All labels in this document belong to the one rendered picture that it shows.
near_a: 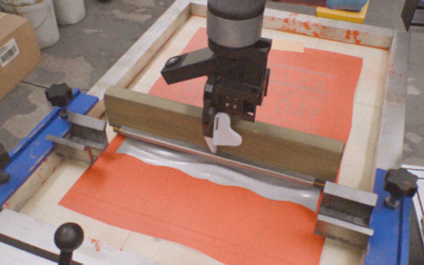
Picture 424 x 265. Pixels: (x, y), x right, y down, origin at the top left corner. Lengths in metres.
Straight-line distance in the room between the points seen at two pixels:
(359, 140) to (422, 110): 1.78
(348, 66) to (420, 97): 1.69
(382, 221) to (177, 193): 0.31
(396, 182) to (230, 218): 0.24
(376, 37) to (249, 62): 0.55
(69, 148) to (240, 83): 0.30
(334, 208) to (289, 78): 0.38
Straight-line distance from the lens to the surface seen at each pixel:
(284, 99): 0.89
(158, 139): 0.74
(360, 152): 0.81
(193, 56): 0.64
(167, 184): 0.72
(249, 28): 0.55
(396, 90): 0.92
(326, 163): 0.67
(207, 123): 0.64
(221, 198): 0.70
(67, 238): 0.42
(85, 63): 2.82
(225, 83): 0.61
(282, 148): 0.67
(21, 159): 0.75
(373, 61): 1.06
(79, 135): 0.78
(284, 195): 0.71
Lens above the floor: 1.50
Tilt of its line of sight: 43 degrees down
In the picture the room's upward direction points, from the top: straight up
